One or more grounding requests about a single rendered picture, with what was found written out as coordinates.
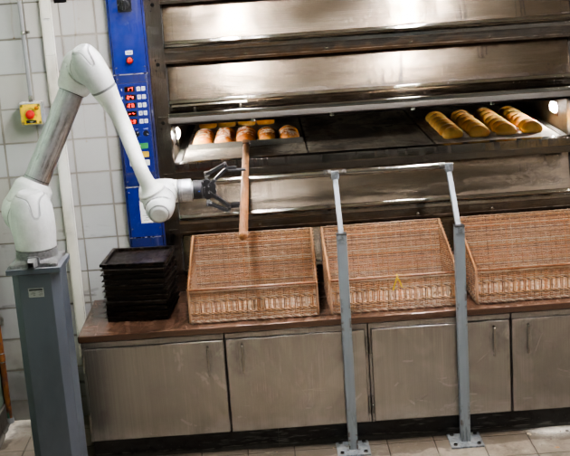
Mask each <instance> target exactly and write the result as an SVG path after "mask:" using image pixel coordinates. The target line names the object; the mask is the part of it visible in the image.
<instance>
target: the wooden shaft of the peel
mask: <svg viewBox="0 0 570 456"><path fill-rule="evenodd" d="M242 167H246V171H242V182H241V203H240V224H239V238H240V240H242V241H245V240H247V238H248V203H249V144H248V143H244V144H243V145H242Z"/></svg>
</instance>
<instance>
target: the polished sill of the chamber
mask: <svg viewBox="0 0 570 456"><path fill-rule="evenodd" d="M559 146H570V136H568V135H560V136H546V137H533V138H508V139H495V140H482V141H470V142H456V143H443V144H431V145H417V146H404V147H380V148H366V149H353V150H340V151H327V152H314V153H301V154H288V155H275V156H262V157H249V167H263V166H287V165H300V164H314V163H327V162H339V161H352V160H366V159H378V158H391V157H417V156H429V155H442V154H456V153H469V152H481V151H494V150H508V149H521V148H533V147H559ZM223 162H226V164H227V166H236V168H242V157H237V158H224V159H211V160H197V161H185V162H175V173H184V172H197V171H209V170H211V169H213V168H215V167H216V166H219V165H220V164H222V163H223Z"/></svg>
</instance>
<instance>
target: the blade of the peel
mask: <svg viewBox="0 0 570 456"><path fill-rule="evenodd" d="M276 132H277V134H278V138H272V139H259V140H257V133H256V140H250V147H251V146H264V145H277V144H290V143H303V137H302V134H301V132H300V130H298V132H299V137H297V138H279V131H276ZM214 141H215V136H214ZM193 143H194V138H193V139H192V140H191V142H190V144H189V150H200V149H213V148H226V147H242V141H236V135H235V141H233V142H220V143H214V142H213V143H207V144H193Z"/></svg>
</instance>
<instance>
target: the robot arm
mask: <svg viewBox="0 0 570 456"><path fill-rule="evenodd" d="M57 83H58V87H59V89H58V91H57V94H56V97H55V99H54V102H53V104H52V107H51V110H50V112H49V115H48V117H47V120H46V121H45V124H44V126H43V130H42V133H41V135H40V137H39V139H38V142H37V144H36V147H35V149H34V152H33V155H32V158H31V160H30V163H29V165H28V167H27V169H26V172H25V174H24V176H20V177H18V178H17V179H15V181H14V184H13V185H12V187H11V189H10V191H9V193H8V194H7V196H6V197H5V199H4V201H3V203H2V209H1V211H2V216H3V219H4V221H5V224H6V225H7V226H8V228H9V229H10V230H11V232H12V235H13V237H14V245H15V254H16V259H15V260H14V262H13V263H12V264H10V265H9V268H10V270H16V269H25V268H28V269H33V268H39V267H56V266H58V265H59V261H60V260H61V258H62V257H63V256H64V255H65V251H58V248H57V242H56V225H55V218H54V212H53V208H52V202H51V198H52V190H51V188H50V187H49V184H50V181H51V179H52V175H53V172H54V169H55V167H56V165H57V163H58V160H59V158H60V155H61V153H62V150H63V147H64V145H65V142H66V140H67V137H68V136H69V133H70V131H71V127H72V124H73V122H74V120H75V118H76V115H77V113H78V110H79V108H80V105H81V102H82V100H83V97H84V98H85V97H87V96H88V95H89V94H90V93H91V95H92V96H93V97H94V99H95V100H96V101H97V102H98V103H99V104H100V105H101V107H102V108H104V110H105V111H106V112H107V113H108V115H109V117H110V118H111V120H112V121H113V123H114V125H115V127H116V129H117V131H118V133H119V137H120V139H121V142H122V144H123V146H124V148H125V150H126V153H127V155H128V159H129V162H130V164H131V165H132V168H133V170H134V173H135V175H136V177H137V180H138V182H139V184H140V186H139V189H138V196H139V201H140V202H141V203H142V204H143V205H144V209H145V211H146V214H147V217H148V218H149V219H150V220H151V221H153V222H155V223H162V222H164V221H166V220H169V219H170V217H171V216H172V215H173V213H174V211H175V206H176V203H178V202H180V203H181V202H189V201H193V198H194V199H207V201H206V206H212V207H214V208H217V209H219V210H222V211H224V212H226V213H230V211H231V209H232V208H238V207H240V203H241V202H232V203H231V204H229V203H227V202H226V201H225V200H223V199H222V198H221V197H220V196H219V195H217V194H216V183H215V182H216V181H217V180H218V179H219V178H220V177H221V176H222V175H223V174H224V173H225V172H226V171H227V170H228V172H236V171H246V167H242V168H236V166H227V164H226V162H223V163H222V164H220V165H219V166H216V167H215V168H213V169H211V170H209V171H205V172H204V178H205V179H203V180H193V182H192V180H191V179H178V180H175V179H170V178H163V179H154V177H153V176H152V175H151V174H150V172H149V170H148V167H147V164H146V161H145V158H144V157H143V154H142V151H141V148H140V146H139V143H138V139H137V137H136V134H135V131H134V129H133V127H132V124H131V122H130V119H129V117H128V114H127V112H126V110H125V108H124V105H123V103H122V100H121V97H120V96H119V91H118V88H117V85H116V83H115V81H114V79H113V77H112V74H111V72H110V70H109V67H108V66H107V64H106V63H105V62H104V60H103V58H102V57H101V55H100V53H99V52H98V51H97V50H96V49H95V48H94V47H93V46H91V45H90V44H88V43H82V44H80V45H78V46H76V47H75V48H74V49H73V50H71V51H69V52H67V53H66V54H65V56H64V57H63V59H62V65H61V69H60V74H59V78H58V82H57ZM222 167H224V169H223V170H222V171H221V172H220V173H219V174H218V175H217V176H216V177H215V178H213V179H212V180H210V179H209V178H207V177H208V176H209V175H211V174H212V173H214V172H215V171H217V170H219V169H220V168H222ZM212 197H213V198H214V199H216V200H218V201H219V202H221V203H222V204H224V205H225V206H227V207H228V208H226V207H223V206H221V205H218V204H215V203H212V201H210V200H209V199H211V198H212Z"/></svg>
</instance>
